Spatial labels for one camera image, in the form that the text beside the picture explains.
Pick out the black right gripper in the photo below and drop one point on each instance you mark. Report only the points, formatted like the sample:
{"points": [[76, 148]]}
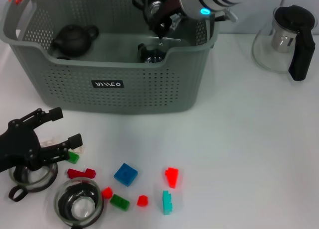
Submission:
{"points": [[172, 2]]}

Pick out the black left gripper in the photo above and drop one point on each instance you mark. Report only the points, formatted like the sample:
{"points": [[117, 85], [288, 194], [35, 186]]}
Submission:
{"points": [[20, 144]]}

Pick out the grey perforated storage basket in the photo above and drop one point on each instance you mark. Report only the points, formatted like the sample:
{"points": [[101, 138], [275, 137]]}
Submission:
{"points": [[124, 99]]}

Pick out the clear white building brick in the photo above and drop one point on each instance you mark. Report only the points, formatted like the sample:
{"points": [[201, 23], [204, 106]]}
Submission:
{"points": [[51, 142]]}

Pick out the green building brick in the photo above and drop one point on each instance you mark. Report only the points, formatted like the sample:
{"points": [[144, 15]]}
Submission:
{"points": [[74, 158], [119, 201]]}

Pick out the dark red building brick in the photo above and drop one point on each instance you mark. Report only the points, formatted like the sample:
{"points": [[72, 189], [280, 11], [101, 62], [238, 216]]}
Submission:
{"points": [[74, 173]]}

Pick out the blue square building brick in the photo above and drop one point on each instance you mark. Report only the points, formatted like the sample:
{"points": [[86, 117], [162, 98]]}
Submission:
{"points": [[125, 174]]}

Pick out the small red building brick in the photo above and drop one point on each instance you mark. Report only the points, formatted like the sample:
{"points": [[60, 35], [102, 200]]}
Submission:
{"points": [[142, 201], [107, 193]]}

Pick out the black clay teapot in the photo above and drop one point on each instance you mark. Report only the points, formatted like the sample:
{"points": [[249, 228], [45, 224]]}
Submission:
{"points": [[72, 39]]}

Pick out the red wedge building brick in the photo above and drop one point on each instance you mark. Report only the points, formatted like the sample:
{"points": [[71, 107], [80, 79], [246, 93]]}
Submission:
{"points": [[172, 178]]}

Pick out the teal building brick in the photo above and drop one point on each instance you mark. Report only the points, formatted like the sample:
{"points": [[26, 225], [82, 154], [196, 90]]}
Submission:
{"points": [[166, 202]]}

